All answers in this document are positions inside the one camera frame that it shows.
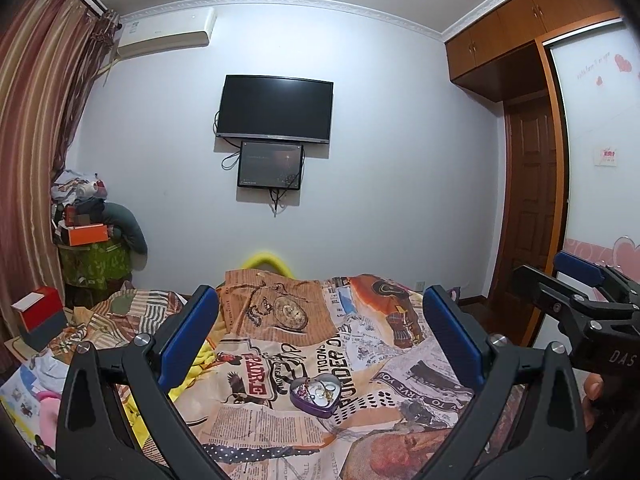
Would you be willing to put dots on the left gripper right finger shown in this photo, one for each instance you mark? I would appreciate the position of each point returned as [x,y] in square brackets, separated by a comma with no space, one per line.
[465,343]

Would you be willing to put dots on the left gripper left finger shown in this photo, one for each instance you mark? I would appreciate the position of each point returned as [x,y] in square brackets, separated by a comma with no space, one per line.
[180,337]

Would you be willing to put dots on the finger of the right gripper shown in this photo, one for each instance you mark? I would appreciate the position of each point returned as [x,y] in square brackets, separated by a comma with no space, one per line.
[581,270]

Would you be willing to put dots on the purple heart tin box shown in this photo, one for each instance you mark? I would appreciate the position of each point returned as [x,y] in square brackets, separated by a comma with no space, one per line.
[317,396]

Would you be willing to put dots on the right hand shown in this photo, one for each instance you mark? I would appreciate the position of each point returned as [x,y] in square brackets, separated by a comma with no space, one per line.
[593,389]

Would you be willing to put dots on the brown wooden door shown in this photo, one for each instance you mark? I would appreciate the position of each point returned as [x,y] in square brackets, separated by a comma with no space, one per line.
[532,209]

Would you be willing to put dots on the yellow pillow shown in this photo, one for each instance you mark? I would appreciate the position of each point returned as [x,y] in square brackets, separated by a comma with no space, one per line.
[260,259]

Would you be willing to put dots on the red white box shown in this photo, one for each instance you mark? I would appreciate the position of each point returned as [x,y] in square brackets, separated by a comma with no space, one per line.
[40,317]

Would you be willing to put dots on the newspaper print bedspread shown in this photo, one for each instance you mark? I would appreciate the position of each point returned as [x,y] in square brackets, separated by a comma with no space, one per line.
[340,379]

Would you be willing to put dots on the orange shoe box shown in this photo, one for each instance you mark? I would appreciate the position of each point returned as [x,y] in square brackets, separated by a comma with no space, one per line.
[87,235]

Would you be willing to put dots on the clothes pile on table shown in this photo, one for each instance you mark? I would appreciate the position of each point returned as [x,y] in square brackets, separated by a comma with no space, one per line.
[77,199]

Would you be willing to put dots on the white wardrobe sliding door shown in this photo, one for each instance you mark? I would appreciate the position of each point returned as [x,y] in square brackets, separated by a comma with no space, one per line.
[602,136]

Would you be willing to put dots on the wooden overhead cabinet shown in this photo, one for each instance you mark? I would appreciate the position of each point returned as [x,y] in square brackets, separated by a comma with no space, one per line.
[496,57]

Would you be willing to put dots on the white air conditioner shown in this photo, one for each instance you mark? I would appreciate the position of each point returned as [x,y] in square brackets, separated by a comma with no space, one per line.
[181,29]

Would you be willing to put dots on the striped red gold curtain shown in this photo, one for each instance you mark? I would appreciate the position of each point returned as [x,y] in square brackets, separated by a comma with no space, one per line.
[51,53]

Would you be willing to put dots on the small black wall monitor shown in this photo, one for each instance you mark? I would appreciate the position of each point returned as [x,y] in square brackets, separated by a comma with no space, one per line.
[276,166]

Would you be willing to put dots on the pink heart wall sticker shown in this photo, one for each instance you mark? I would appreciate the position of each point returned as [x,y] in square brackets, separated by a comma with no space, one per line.
[614,68]

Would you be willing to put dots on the wall mounted black television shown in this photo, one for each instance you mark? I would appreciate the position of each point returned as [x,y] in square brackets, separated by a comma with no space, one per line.
[275,108]

